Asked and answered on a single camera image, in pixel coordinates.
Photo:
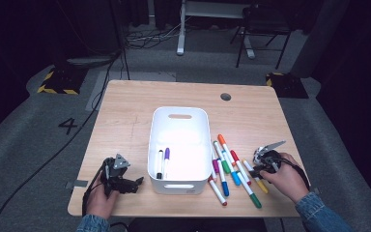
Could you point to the light blue capped marker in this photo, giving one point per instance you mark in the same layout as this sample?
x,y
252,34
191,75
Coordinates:
x,y
235,178

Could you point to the purple capped marker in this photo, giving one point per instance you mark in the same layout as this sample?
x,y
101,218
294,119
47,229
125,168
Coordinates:
x,y
167,153

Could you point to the magenta capped marker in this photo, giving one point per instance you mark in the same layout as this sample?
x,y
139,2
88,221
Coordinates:
x,y
216,166

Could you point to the brown-red capped marker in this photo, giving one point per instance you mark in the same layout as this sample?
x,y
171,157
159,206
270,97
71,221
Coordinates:
x,y
218,193

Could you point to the dark blue capped marker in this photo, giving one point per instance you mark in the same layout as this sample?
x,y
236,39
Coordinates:
x,y
225,189

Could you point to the red capped marker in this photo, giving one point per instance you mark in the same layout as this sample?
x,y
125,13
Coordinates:
x,y
234,155

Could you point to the dark green capped marker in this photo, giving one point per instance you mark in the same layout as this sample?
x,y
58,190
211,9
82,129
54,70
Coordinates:
x,y
255,200

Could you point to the white plastic storage bin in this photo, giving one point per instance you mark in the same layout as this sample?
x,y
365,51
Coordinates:
x,y
186,161

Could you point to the grey curtain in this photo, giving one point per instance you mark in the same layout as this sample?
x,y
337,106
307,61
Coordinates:
x,y
322,32

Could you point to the person's right hand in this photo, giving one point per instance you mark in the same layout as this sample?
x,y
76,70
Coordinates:
x,y
286,180

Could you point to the black stand pole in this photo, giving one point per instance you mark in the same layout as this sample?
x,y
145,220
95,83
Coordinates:
x,y
119,35

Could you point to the white desk frame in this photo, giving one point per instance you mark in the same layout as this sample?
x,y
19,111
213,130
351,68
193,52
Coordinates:
x,y
181,32

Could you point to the orange capped marker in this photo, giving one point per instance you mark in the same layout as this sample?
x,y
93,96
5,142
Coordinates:
x,y
221,139

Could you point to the person's left hand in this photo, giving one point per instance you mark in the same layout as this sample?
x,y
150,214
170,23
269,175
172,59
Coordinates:
x,y
99,204

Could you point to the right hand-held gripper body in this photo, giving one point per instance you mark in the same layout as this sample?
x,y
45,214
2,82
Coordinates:
x,y
272,161

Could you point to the bright green capped marker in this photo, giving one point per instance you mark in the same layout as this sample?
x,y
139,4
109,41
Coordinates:
x,y
226,167

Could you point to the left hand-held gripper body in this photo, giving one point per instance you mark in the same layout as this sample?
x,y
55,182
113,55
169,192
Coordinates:
x,y
112,177

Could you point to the black chair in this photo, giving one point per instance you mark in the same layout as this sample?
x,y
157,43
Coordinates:
x,y
264,22

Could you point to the black yellow striped floor base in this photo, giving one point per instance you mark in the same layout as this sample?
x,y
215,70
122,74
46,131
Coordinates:
x,y
61,82
286,87

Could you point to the black capped marker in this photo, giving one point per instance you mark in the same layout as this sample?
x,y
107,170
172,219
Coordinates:
x,y
159,175

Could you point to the grey stand base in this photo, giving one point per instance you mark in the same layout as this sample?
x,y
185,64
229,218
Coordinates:
x,y
90,61

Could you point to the grey table grommet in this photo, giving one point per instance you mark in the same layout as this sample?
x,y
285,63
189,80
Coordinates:
x,y
225,97

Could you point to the grey tape piece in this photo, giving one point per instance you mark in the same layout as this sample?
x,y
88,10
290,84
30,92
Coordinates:
x,y
77,184

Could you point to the yellow capped marker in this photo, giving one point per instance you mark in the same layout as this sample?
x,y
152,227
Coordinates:
x,y
262,187

